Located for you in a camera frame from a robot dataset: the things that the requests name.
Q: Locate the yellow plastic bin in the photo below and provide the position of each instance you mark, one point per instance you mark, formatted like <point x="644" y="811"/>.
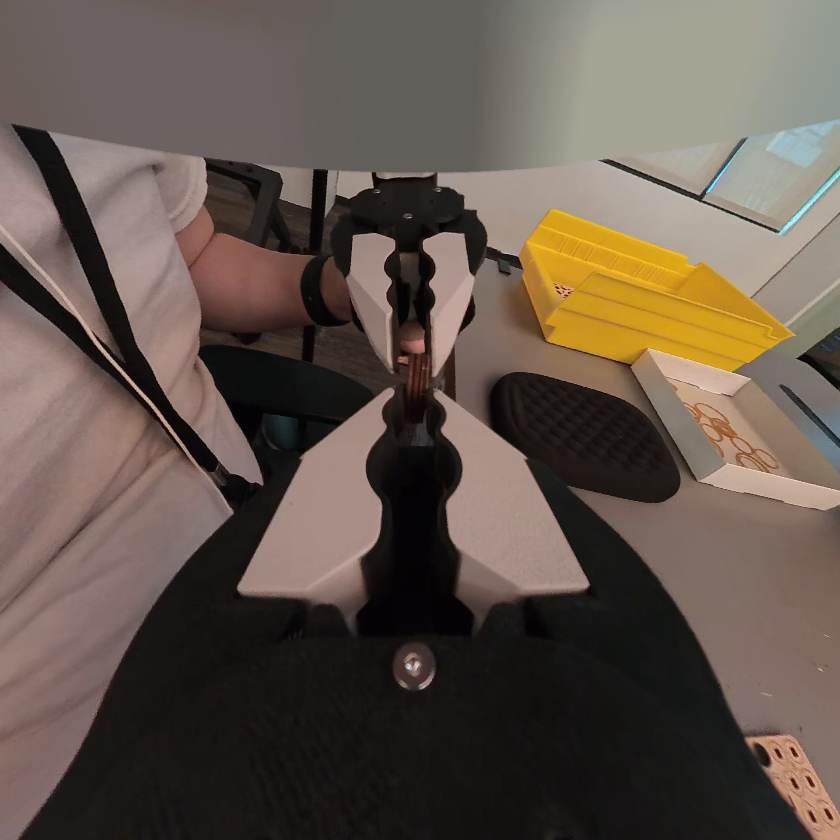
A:
<point x="656" y="308"/>

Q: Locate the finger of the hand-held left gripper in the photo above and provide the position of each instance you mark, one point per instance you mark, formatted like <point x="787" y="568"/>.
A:
<point x="371" y="282"/>
<point x="453" y="289"/>

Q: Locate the small black clip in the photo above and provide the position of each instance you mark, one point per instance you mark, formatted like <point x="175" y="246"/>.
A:
<point x="506" y="264"/>

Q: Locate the black wristband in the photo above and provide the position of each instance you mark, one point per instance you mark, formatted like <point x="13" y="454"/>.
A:
<point x="318" y="289"/>

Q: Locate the person's white shirt torso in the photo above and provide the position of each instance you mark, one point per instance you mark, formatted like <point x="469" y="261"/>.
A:
<point x="79" y="492"/>

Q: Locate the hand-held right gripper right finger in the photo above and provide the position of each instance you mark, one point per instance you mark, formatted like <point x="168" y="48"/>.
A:
<point x="512" y="525"/>

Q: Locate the perforated wooden parts sheet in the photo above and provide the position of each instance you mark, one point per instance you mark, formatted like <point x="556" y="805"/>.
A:
<point x="787" y="787"/>

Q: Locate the black textured wrist rest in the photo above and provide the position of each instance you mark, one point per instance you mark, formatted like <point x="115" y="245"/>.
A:
<point x="584" y="436"/>

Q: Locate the person's left hand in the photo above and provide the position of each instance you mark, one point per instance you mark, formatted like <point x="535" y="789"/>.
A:
<point x="413" y="338"/>

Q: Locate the grey stand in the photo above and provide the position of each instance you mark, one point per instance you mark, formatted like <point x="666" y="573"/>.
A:
<point x="781" y="380"/>

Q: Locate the person's left forearm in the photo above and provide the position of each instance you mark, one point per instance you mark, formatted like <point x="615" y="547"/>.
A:
<point x="249" y="282"/>

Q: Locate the white cardboard box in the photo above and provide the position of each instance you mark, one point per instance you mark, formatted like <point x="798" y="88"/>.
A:
<point x="682" y="420"/>

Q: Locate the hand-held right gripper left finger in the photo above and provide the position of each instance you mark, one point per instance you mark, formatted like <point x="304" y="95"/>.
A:
<point x="315" y="525"/>

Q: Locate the round wooden gear part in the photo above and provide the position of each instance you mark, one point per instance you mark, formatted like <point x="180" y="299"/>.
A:
<point x="415" y="388"/>

